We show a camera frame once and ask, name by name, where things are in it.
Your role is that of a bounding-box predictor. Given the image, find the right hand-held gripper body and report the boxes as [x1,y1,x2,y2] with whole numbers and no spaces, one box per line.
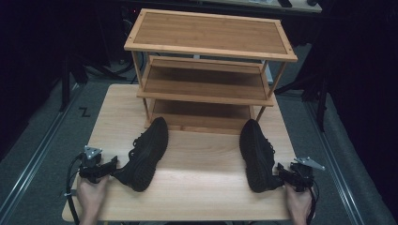
[288,156,327,193]

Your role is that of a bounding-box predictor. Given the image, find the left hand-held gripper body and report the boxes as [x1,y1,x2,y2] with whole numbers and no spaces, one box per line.
[78,145,110,185]

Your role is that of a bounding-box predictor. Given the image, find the black knit sneaker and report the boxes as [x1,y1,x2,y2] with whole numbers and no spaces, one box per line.
[112,116,170,193]
[238,118,285,194]

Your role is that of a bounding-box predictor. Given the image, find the three-tier wooden shoe rack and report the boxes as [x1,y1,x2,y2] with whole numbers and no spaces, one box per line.
[123,7,299,136]

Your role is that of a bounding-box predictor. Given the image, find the person's right hand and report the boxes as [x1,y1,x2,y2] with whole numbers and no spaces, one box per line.
[283,182,314,219]

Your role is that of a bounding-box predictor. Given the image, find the person's left hand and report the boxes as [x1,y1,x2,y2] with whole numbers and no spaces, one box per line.
[76,174,110,217]

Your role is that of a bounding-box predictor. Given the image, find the black metal stand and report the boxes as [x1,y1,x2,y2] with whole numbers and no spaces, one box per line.
[58,51,90,113]
[274,46,331,133]

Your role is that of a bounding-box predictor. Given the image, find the grey background desk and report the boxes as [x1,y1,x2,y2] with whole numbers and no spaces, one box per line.
[196,0,323,15]

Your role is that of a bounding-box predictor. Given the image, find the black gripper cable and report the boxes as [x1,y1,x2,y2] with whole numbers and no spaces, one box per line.
[65,153,86,225]
[307,184,320,225]

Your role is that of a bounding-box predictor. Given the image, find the metal floor rail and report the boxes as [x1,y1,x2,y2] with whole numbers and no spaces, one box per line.
[303,101,366,225]
[0,83,83,218]

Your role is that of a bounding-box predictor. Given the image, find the black floor cables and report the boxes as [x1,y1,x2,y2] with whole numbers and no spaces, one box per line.
[111,8,148,85]

